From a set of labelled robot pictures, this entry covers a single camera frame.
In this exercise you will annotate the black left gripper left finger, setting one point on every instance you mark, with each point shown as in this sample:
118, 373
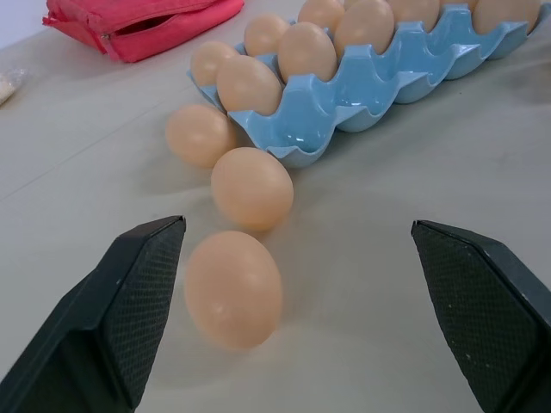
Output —
86, 327

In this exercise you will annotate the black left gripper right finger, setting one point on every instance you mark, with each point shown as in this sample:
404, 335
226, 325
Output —
486, 318

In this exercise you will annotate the blue egg tray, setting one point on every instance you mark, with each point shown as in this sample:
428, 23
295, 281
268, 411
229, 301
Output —
370, 86

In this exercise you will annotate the beige egg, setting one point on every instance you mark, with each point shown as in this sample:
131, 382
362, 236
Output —
249, 84
320, 13
365, 26
233, 290
415, 9
252, 188
505, 15
211, 62
199, 134
307, 51
264, 33

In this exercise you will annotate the white crumpled cloth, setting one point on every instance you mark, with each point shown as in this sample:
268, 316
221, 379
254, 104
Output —
9, 86

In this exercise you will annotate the red fabric zipper pouch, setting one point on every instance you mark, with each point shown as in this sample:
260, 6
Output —
142, 26

